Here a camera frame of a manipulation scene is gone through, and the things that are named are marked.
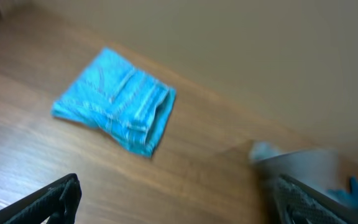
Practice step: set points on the grey shorts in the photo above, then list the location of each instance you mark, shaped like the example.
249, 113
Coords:
317, 168

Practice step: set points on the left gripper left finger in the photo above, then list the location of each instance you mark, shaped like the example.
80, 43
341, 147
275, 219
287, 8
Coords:
56, 203

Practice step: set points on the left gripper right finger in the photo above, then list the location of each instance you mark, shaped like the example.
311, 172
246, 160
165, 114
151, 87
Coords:
296, 202

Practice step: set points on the folded light blue jeans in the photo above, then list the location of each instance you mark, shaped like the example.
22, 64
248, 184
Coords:
124, 101

